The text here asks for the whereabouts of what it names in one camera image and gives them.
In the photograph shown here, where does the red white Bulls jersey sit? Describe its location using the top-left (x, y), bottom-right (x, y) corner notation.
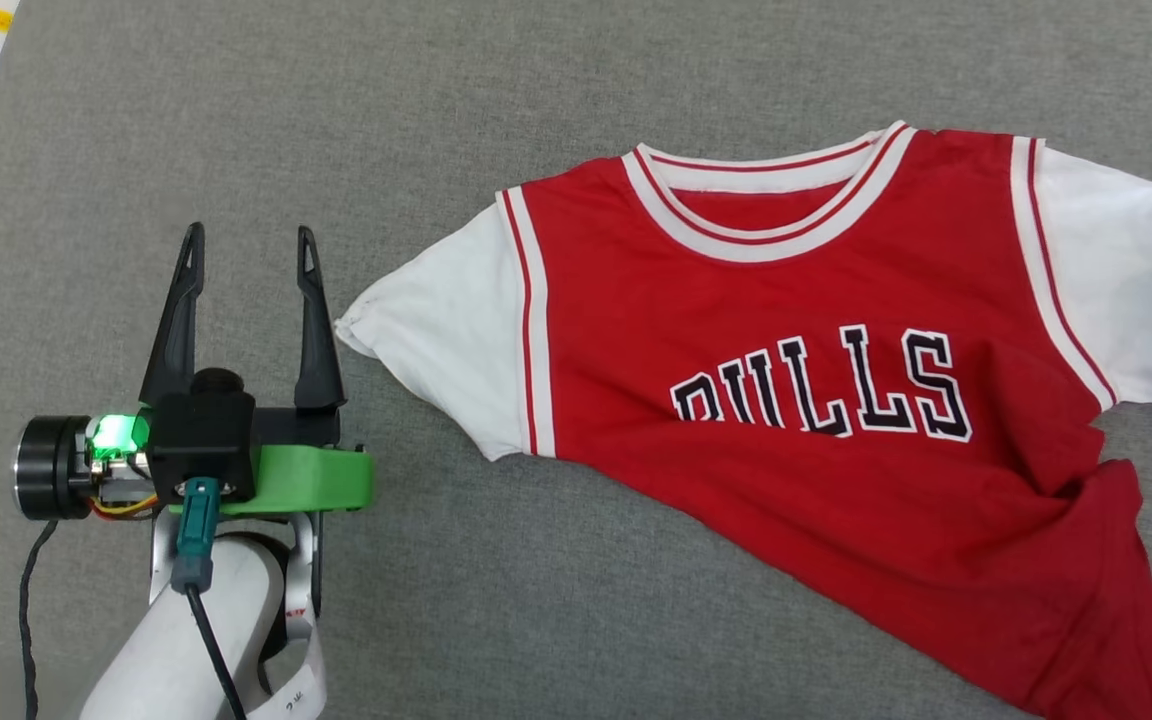
top-left (334, 120), bottom-right (1152, 720)

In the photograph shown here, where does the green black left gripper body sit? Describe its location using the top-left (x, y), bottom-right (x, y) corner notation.
top-left (16, 400), bottom-right (375, 522)

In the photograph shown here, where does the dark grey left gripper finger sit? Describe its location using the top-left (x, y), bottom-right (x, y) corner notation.
top-left (293, 226), bottom-right (348, 412)
top-left (138, 222), bottom-right (206, 407)

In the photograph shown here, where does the white labelled strap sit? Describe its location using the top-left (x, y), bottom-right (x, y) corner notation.
top-left (241, 512), bottom-right (329, 720)

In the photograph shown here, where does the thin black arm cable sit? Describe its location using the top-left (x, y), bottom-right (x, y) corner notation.
top-left (18, 518), bottom-right (60, 720)

